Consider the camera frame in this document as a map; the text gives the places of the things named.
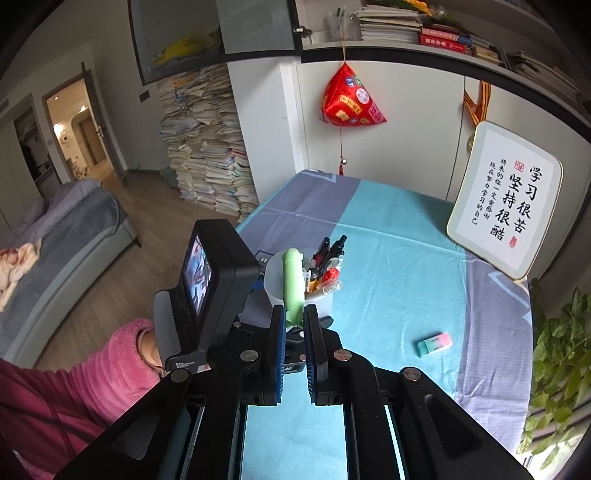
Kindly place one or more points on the dark glass cabinet door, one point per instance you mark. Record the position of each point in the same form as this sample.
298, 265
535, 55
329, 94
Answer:
194, 18

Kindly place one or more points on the green leafy plant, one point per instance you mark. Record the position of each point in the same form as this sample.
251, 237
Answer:
558, 350

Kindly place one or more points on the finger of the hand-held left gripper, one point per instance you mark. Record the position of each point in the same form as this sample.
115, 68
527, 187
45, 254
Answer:
256, 309

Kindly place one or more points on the stack with red books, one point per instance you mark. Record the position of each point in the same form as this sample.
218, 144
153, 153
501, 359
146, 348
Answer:
443, 40

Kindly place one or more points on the light green chunky pen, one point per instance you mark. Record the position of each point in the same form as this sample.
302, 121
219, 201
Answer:
293, 281

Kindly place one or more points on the pile of stacked papers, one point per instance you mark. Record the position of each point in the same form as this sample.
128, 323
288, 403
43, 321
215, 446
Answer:
207, 138

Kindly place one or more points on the grey bed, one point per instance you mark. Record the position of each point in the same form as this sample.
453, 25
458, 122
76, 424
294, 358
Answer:
78, 240

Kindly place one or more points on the clear pen holder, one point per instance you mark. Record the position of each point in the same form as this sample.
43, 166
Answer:
341, 25

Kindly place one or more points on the medal with striped ribbon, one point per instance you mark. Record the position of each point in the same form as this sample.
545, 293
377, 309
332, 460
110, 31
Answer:
480, 110

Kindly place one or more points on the stack of grey booklets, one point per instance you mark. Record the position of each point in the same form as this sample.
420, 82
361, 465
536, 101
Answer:
545, 76

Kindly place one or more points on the translucent plastic cup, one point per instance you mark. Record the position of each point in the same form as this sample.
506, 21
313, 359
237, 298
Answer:
318, 309

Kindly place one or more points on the floral printed cloth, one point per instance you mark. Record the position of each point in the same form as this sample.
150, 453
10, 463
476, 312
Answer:
16, 272

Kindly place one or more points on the pink and green eraser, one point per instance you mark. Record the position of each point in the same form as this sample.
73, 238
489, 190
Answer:
434, 345

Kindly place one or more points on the person's left forearm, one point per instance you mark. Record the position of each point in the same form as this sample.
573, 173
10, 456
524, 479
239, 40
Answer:
69, 397

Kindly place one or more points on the black pen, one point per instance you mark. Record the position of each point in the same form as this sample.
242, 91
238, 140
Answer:
339, 243
322, 247

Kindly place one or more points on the dark framed room door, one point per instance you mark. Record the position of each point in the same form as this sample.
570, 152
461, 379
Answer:
104, 124

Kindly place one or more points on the red hanging ornament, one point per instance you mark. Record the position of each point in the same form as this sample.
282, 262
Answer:
351, 99

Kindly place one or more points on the yellow pen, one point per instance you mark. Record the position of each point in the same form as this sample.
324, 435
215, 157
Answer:
313, 282

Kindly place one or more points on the framed calligraphy sign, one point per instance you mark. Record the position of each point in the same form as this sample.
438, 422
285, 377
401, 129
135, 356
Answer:
503, 203

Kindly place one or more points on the yellow flower garland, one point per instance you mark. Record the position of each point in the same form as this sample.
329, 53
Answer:
425, 5

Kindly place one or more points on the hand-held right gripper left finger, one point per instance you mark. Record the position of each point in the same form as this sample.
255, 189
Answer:
278, 364

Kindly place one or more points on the blue and grey tablecloth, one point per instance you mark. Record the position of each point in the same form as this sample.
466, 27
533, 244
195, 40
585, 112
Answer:
392, 277

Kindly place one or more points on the desk control panel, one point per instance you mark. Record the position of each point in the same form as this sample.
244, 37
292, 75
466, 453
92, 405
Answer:
262, 257

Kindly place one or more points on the black wall switch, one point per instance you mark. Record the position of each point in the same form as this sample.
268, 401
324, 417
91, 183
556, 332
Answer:
145, 95

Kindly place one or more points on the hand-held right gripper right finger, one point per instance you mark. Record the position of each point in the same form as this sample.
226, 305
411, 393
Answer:
311, 364

